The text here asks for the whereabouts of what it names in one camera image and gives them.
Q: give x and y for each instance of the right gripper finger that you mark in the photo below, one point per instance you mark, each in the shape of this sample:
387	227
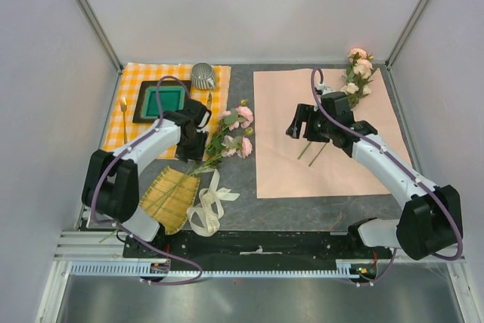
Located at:
304	114
294	129

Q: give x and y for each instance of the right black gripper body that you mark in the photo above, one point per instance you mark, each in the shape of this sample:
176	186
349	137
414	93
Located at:
319	128

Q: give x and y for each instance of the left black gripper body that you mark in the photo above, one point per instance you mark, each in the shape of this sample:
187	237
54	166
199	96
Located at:
193	149

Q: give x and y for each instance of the pink wrapping paper sheet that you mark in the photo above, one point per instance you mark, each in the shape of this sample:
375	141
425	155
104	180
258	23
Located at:
287	167

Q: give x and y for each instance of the pink rose stem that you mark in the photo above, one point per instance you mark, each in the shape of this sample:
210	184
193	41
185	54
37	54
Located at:
144	224
242	115

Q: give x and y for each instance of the cream rose stem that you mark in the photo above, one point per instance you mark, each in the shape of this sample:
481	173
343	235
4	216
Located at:
353	90

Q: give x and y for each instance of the peach rose stem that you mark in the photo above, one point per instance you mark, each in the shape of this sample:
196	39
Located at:
359	71

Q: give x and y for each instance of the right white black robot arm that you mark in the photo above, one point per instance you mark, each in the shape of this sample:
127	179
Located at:
430	223

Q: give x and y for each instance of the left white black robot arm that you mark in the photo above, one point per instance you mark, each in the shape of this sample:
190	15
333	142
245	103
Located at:
111	188

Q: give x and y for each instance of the black green square plate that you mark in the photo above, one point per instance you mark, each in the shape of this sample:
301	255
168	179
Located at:
173	96

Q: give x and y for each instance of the woven bamboo mat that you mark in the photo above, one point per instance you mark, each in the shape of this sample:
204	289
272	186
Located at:
170	202

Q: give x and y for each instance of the grey striped mug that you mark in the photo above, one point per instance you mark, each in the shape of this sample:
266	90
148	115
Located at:
203	76

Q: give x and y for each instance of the cream ribbon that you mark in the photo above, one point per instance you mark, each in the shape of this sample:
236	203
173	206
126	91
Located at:
204	218

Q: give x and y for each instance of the gold spoon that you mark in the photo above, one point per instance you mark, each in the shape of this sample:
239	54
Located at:
123	108

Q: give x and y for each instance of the orange white checkered cloth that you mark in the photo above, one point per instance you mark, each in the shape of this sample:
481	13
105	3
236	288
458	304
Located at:
135	73

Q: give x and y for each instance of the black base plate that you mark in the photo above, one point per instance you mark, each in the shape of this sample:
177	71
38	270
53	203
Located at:
267	250

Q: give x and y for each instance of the white cable duct strip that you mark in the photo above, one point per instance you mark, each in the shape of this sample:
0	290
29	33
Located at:
148	270

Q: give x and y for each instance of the right aluminium frame post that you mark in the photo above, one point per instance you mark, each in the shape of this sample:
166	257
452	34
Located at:
406	32

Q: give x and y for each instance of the aluminium frame post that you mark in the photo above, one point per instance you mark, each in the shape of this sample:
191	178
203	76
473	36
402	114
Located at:
406	32
100	34

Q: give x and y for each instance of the left aluminium frame post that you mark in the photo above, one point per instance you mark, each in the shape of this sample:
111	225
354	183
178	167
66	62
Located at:
100	34

